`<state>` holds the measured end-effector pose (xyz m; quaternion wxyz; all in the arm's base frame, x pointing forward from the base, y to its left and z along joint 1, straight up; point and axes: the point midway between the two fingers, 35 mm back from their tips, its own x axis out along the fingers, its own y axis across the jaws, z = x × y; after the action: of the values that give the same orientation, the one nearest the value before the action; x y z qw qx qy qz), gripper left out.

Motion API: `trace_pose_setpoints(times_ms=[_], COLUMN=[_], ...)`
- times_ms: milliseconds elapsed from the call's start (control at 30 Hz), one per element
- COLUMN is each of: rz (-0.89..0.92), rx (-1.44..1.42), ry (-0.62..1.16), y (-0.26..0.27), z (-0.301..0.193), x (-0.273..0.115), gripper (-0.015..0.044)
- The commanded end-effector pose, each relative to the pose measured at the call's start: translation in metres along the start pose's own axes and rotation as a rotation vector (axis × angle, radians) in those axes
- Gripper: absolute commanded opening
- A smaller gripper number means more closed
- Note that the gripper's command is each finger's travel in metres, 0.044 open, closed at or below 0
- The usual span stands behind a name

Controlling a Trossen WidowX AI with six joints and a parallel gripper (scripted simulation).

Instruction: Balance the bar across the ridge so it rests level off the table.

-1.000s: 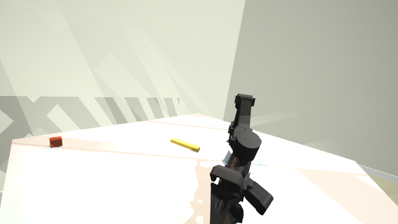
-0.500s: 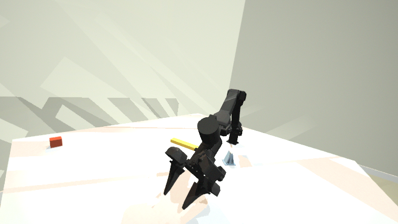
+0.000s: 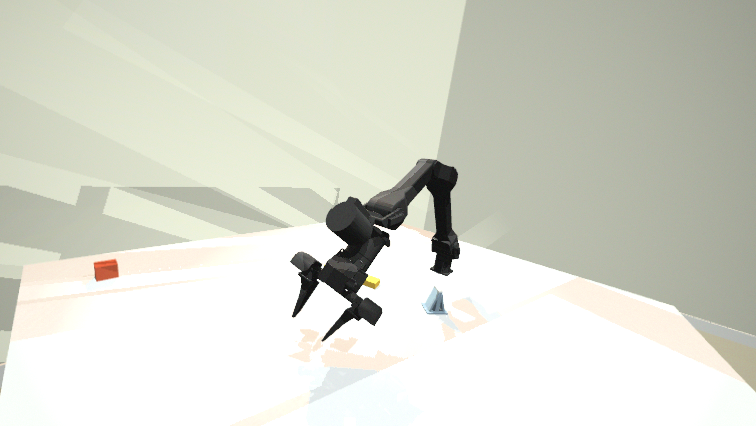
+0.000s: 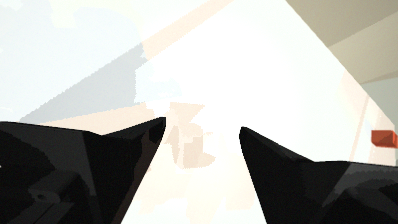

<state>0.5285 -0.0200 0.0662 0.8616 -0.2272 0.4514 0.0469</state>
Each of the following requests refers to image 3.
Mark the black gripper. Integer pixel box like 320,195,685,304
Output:
290,246,383,342

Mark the light blue wedge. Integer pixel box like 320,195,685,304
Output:
421,287,448,315

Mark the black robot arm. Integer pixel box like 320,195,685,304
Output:
318,158,460,294

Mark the yellow rectangular bar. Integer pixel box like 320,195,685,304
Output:
363,275,380,289

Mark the small red-orange block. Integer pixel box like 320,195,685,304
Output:
94,259,119,282

